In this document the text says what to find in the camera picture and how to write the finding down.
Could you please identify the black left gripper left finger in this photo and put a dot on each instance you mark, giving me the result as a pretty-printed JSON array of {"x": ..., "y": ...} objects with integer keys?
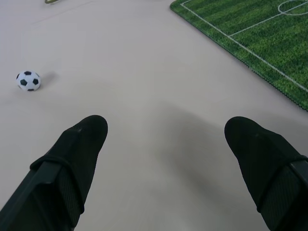
[{"x": 57, "y": 173}]

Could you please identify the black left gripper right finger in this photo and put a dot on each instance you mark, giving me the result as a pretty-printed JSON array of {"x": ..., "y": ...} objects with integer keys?
[{"x": 269, "y": 168}]

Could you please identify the small black-white soccer ball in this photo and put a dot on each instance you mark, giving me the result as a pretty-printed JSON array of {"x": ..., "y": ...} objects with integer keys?
[{"x": 28, "y": 80}]

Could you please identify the green soccer field mat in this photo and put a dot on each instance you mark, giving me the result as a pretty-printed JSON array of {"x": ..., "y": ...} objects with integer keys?
[{"x": 255, "y": 36}]

